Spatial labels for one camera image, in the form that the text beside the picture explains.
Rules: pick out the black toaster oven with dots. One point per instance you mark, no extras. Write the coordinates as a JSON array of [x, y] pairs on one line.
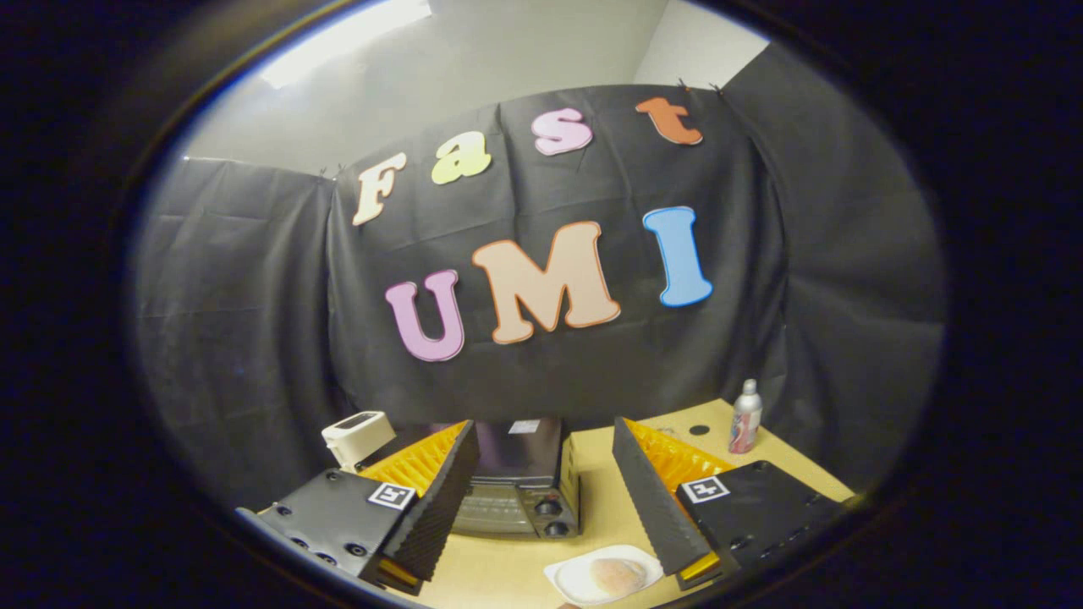
[[516, 474]]

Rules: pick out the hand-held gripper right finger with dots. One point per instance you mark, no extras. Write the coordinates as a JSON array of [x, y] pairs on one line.
[[651, 499]]

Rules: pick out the white square plate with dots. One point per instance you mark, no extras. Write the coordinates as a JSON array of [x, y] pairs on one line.
[[568, 584]]

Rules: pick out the silver spray bottle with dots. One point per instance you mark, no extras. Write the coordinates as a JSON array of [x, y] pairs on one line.
[[745, 419]]

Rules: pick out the black backdrop cloth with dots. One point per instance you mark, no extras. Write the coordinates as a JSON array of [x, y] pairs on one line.
[[550, 372]]

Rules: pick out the white pop-up toaster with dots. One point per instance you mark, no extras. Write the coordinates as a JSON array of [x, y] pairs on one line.
[[355, 436]]

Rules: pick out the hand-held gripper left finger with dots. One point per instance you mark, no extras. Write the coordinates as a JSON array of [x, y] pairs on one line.
[[440, 499]]

